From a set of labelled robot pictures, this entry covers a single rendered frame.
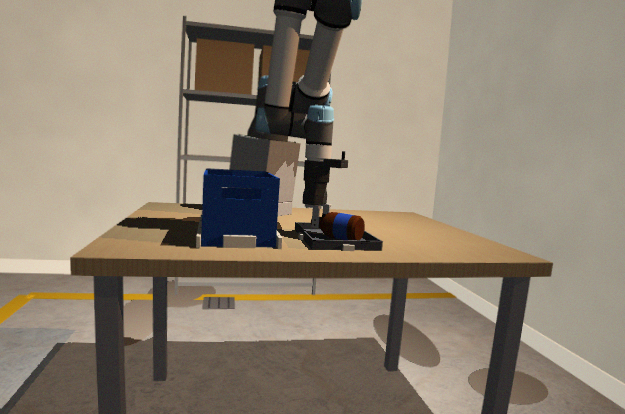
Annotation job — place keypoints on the dark blue crate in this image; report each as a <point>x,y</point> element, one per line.
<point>222,214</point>

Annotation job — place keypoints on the dark brown bottle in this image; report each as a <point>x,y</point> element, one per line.
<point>342,226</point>

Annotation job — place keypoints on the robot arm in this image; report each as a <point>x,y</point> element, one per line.
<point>312,94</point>

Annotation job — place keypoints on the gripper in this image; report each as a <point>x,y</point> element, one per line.
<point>316,176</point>

